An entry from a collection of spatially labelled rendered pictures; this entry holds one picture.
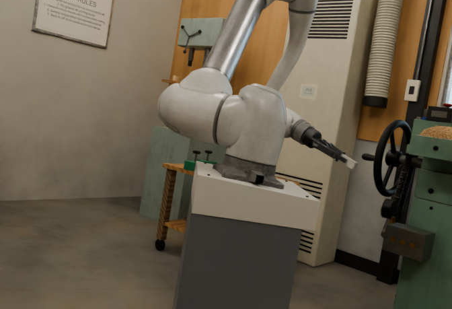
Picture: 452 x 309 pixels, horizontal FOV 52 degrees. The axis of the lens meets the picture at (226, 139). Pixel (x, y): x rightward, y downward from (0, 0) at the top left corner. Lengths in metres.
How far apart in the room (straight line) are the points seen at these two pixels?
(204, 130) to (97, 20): 2.72
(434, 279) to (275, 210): 0.56
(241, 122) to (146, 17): 3.06
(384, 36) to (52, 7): 2.34
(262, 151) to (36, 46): 2.66
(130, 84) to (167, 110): 2.80
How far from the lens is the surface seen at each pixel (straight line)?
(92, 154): 4.05
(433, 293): 1.59
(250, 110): 1.30
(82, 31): 3.89
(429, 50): 3.13
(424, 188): 1.56
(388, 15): 3.17
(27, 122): 3.73
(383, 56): 3.12
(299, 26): 1.76
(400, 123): 1.80
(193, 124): 1.36
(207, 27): 3.63
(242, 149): 1.30
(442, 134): 1.46
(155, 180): 3.62
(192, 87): 1.40
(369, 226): 3.27
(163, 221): 2.85
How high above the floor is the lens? 0.86
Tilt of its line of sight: 3 degrees down
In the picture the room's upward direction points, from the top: 9 degrees clockwise
